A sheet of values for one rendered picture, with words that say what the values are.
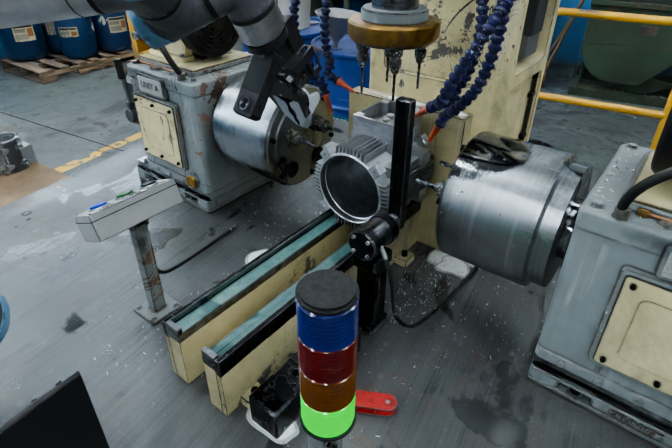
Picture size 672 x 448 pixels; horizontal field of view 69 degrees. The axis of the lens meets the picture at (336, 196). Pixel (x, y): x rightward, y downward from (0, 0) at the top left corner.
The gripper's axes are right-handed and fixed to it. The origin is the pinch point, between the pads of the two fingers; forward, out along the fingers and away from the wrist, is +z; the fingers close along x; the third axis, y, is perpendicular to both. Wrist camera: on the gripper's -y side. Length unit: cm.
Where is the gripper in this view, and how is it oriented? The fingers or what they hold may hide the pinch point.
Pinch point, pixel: (302, 125)
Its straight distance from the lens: 93.1
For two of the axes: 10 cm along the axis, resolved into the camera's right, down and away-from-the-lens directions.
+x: -7.9, -3.2, 5.3
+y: 5.4, -7.8, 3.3
